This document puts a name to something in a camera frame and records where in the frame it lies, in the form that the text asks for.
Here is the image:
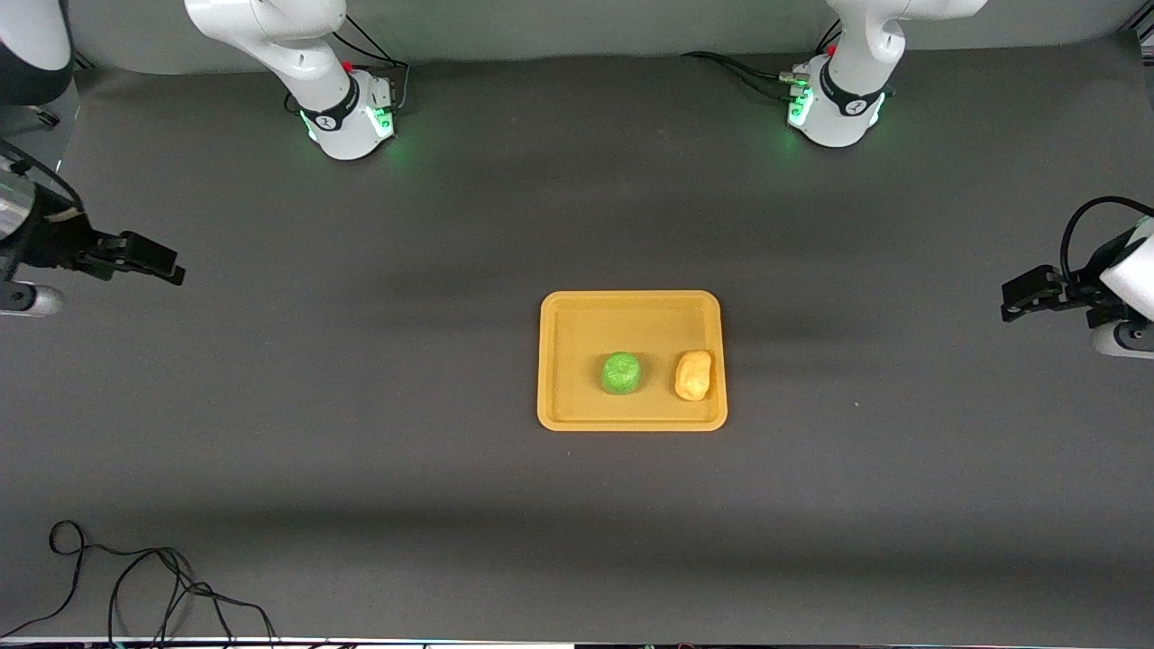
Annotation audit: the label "yellow-brown potato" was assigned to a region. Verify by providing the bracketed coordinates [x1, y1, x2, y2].
[673, 350, 715, 402]

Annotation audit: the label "yellow plastic tray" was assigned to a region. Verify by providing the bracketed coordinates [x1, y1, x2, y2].
[537, 290, 728, 433]

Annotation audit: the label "thin black loose cable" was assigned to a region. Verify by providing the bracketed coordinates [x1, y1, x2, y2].
[0, 520, 279, 644]

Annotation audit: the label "dark grey table mat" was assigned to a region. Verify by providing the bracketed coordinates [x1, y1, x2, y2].
[0, 32, 1154, 644]

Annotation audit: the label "black left arm base cables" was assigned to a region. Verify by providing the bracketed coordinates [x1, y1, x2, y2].
[681, 18, 845, 102]

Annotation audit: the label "green apple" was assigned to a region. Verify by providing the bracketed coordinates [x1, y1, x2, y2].
[600, 352, 643, 396]

